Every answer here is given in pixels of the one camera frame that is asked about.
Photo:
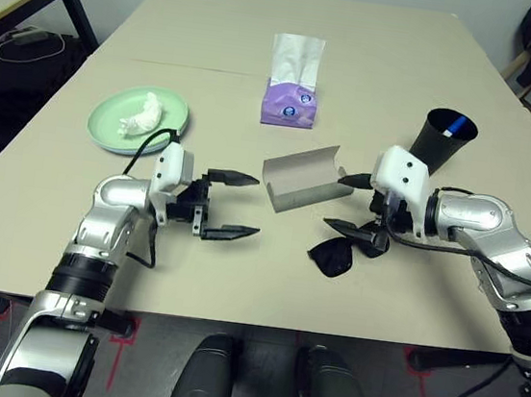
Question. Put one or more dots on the black plastic cup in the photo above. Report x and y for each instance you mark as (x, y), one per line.
(434, 146)

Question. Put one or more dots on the dark grey robot right thigh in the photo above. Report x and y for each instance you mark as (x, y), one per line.
(333, 395)

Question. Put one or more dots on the grey power adapter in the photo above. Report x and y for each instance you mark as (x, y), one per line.
(28, 36)

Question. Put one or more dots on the grey glasses case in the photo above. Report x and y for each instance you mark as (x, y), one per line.
(297, 178)

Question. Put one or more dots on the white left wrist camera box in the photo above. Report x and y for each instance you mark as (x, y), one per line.
(170, 167)

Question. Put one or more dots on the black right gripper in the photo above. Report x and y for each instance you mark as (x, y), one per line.
(398, 219)

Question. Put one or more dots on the black bag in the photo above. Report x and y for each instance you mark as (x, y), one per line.
(17, 90)

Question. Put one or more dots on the white tissue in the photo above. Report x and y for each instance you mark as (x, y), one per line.
(145, 116)

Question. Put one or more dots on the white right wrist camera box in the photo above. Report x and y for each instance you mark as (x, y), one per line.
(404, 177)

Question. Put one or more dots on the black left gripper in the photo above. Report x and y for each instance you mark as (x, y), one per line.
(192, 204)

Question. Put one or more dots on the dark grey robot thigh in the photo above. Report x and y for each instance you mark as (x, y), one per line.
(199, 379)
(333, 395)

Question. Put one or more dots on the purple tissue pack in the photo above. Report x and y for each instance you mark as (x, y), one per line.
(289, 107)

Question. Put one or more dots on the dark grey robot left thigh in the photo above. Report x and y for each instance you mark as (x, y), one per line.
(199, 379)

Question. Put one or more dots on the black sunglasses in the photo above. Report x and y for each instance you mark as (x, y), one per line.
(333, 260)

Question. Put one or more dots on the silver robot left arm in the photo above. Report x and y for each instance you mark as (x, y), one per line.
(110, 199)

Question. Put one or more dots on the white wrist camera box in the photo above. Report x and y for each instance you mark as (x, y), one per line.
(404, 177)
(170, 167)

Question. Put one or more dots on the light green plate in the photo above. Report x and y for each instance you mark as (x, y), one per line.
(111, 116)

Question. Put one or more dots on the blue capped marker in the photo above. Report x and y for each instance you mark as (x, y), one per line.
(454, 126)

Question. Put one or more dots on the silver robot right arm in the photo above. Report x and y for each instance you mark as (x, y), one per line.
(476, 215)

